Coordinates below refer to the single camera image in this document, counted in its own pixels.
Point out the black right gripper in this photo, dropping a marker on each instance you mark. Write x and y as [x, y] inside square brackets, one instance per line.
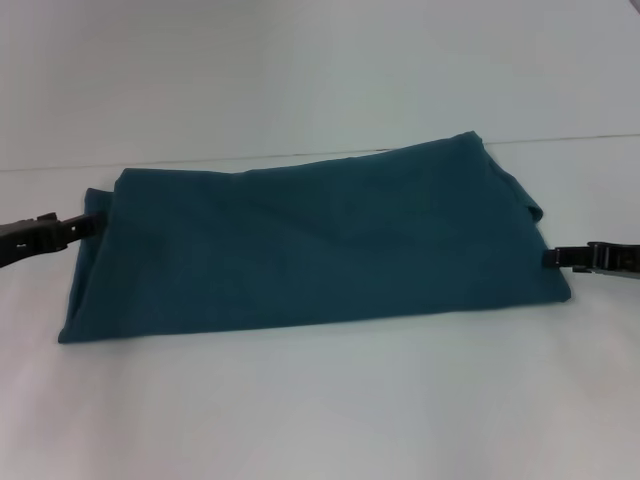
[622, 260]

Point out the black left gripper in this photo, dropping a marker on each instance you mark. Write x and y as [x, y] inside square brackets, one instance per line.
[22, 240]

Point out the teal t-shirt with FREE print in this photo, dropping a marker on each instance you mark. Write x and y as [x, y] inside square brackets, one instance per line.
[300, 240]

